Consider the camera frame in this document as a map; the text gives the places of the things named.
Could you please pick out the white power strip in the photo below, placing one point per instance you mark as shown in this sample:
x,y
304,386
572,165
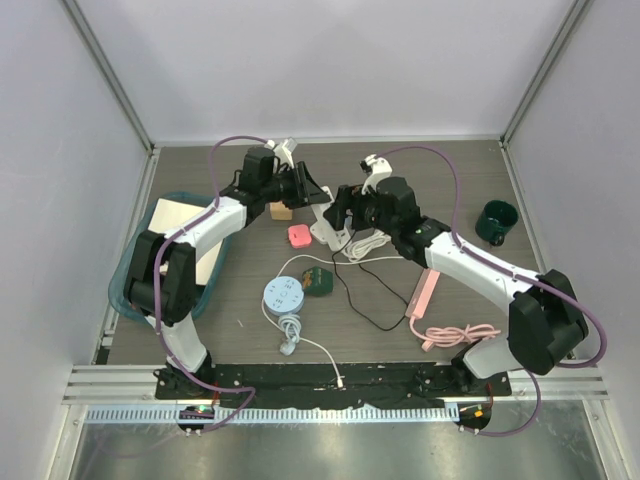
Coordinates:
x,y
336,239

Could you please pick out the dark green mug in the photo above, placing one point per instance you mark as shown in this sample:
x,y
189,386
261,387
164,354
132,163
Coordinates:
x,y
495,221

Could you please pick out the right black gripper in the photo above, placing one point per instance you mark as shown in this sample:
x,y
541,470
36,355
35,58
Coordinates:
x,y
347,200

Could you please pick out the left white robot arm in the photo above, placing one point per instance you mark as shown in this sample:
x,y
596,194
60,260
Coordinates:
x,y
161,278

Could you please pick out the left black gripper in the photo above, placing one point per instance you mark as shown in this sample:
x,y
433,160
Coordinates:
x,y
305,191

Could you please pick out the dark green cube socket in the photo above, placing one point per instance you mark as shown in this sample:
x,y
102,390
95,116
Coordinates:
x,y
317,282

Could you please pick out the pink power strip with cable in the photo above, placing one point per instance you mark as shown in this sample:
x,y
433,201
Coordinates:
x,y
441,337

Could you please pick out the pink square plug adapter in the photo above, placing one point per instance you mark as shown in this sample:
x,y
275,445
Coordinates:
x,y
299,236

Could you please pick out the round blue power socket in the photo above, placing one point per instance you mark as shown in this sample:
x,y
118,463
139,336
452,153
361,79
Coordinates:
x,y
283,297

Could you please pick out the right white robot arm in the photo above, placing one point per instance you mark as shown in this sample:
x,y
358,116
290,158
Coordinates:
x,y
544,321

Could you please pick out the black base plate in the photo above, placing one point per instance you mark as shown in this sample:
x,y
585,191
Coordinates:
x,y
399,385

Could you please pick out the white square plug adapter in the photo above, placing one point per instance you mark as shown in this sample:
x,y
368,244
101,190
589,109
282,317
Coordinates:
x,y
317,232

